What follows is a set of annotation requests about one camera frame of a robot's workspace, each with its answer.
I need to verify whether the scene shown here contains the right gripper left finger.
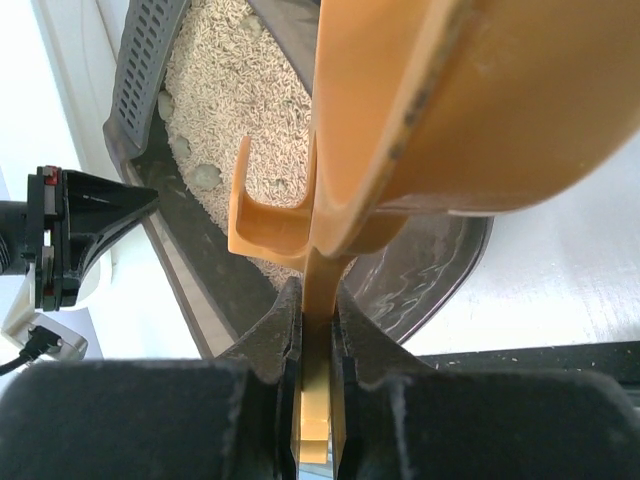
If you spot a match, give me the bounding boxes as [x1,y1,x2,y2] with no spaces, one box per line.
[1,280,302,479]

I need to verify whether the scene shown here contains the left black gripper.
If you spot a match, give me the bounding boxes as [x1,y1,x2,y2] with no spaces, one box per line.
[1,166,159,311]

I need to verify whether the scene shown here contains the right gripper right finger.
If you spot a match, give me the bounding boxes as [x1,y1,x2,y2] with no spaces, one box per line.
[331,288,639,479]

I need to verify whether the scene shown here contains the grey litter box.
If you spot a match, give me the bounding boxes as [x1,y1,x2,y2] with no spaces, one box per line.
[102,0,495,359]

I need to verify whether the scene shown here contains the yellow litter scoop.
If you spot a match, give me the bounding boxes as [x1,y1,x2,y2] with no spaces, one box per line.
[228,1,639,463]

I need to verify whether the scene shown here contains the grey litter clump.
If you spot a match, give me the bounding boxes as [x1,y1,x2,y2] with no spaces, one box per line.
[157,90,175,122]
[239,14,264,39]
[191,165,221,190]
[173,137,191,158]

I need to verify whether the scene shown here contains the white plastic tray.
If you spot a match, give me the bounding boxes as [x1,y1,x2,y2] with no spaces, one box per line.
[32,1,121,181]

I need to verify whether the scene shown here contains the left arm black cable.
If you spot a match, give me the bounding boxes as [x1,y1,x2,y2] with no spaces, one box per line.
[0,329,51,379]

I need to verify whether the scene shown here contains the aluminium front rail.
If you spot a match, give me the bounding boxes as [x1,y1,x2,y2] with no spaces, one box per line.
[419,341,639,387]

